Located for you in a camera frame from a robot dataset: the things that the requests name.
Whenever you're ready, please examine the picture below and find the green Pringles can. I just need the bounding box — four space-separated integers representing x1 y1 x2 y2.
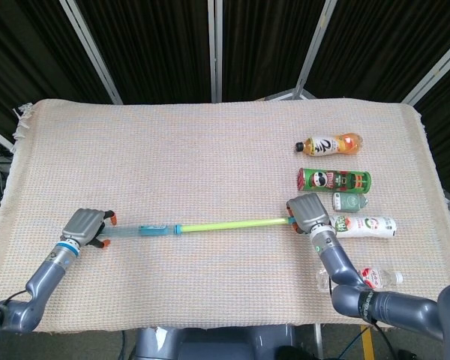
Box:
297 167 372 194

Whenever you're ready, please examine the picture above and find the clear water bottle red label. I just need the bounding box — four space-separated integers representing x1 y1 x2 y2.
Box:
315 266 404 290

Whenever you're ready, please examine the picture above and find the beige woven tablecloth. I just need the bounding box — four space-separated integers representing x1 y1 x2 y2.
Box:
0 97 450 334

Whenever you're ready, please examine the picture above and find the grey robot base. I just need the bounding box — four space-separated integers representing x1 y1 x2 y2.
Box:
134 324 326 360

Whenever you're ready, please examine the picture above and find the orange drink bottle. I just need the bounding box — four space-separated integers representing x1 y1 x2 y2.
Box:
294 132 364 158

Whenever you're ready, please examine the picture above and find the blue green water pump toy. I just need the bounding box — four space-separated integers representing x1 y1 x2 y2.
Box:
97 216 297 239

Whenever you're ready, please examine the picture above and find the white labelled yellow-cap bottle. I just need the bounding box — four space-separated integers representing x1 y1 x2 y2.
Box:
328 214 398 240

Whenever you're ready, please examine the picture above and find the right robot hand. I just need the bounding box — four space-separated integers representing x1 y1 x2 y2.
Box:
286 193 332 234

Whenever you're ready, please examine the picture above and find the folding screen with metal frames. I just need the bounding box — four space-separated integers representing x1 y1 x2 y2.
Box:
0 0 450 211

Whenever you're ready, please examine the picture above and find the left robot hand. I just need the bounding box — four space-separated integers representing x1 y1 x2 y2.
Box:
61 208 118 250

